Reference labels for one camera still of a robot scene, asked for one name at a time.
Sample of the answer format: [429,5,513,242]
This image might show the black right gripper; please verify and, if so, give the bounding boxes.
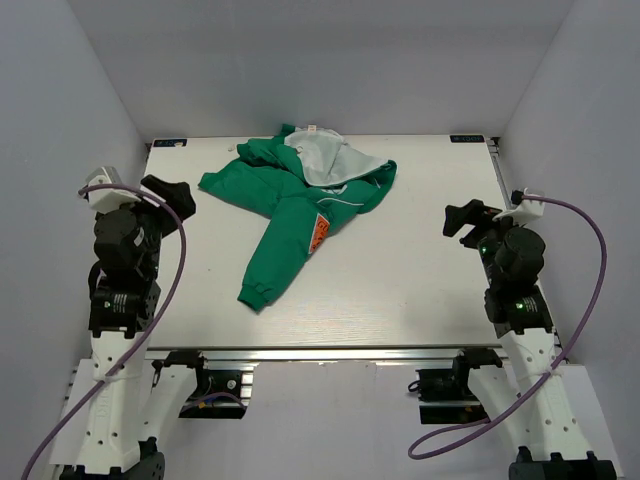
[443,199,527,287]

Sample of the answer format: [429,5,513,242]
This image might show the green jacket with white lining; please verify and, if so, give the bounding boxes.
[198,124,397,313]

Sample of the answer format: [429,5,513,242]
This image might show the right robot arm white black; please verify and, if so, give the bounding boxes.
[443,192,617,479]

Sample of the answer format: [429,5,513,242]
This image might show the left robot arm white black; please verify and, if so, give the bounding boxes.
[60,173,212,479]

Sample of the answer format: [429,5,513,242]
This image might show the blue label sticker left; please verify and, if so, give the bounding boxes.
[152,138,187,148]

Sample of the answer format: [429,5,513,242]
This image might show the blue label sticker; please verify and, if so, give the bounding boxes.
[449,134,485,144]
[152,138,187,148]

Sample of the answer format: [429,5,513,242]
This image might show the blue label sticker right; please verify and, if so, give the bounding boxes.
[449,134,485,144]

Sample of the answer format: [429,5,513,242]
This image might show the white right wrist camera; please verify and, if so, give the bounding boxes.
[493,188,545,225]

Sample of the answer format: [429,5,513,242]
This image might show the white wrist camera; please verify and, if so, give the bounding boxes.
[80,166,140,215]
[493,188,545,225]

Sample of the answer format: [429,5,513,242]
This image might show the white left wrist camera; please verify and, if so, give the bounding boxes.
[80,166,140,215]

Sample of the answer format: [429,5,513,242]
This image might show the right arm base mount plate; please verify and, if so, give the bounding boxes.
[407,347,503,425]

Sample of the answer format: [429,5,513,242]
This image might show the aluminium table front rail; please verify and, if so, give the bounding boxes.
[144,344,506,365]

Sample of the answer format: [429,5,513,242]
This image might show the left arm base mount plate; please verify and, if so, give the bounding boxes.
[151,350,247,419]

